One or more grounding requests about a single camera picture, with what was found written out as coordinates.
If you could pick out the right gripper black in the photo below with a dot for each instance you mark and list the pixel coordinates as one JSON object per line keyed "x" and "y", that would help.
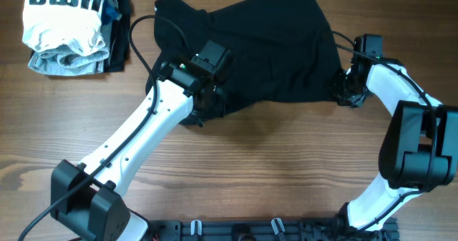
{"x": 346, "y": 94}

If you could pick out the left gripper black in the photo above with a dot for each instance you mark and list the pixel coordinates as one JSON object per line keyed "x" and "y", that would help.
{"x": 217, "y": 107}

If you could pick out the black t-shirt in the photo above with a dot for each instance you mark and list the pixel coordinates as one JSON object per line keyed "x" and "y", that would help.
{"x": 283, "y": 50}

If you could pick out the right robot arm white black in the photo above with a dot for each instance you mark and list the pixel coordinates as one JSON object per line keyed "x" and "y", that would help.
{"x": 419, "y": 151}

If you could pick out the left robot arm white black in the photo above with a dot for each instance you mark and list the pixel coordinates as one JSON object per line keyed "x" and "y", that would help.
{"x": 87, "y": 198}

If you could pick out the black folded garment in pile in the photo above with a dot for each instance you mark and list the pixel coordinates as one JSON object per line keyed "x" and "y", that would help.
{"x": 119, "y": 41}

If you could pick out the blue garment in pile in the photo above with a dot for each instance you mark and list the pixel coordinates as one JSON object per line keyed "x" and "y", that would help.
{"x": 110, "y": 12}

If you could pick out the grey folded garment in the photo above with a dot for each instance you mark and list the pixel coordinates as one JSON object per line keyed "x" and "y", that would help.
{"x": 73, "y": 58}

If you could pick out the white shirt with black lettering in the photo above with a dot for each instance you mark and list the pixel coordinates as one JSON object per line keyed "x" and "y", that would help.
{"x": 49, "y": 24}

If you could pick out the right white rail clip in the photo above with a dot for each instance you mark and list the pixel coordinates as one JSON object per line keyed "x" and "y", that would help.
{"x": 278, "y": 228}

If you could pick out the white rail clip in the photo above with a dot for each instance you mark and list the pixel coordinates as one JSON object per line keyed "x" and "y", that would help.
{"x": 278, "y": 228}
{"x": 196, "y": 228}

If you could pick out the left white rail clip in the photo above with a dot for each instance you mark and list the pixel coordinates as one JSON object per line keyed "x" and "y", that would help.
{"x": 196, "y": 228}

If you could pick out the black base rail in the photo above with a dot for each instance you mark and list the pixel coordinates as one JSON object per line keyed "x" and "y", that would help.
{"x": 307, "y": 229}

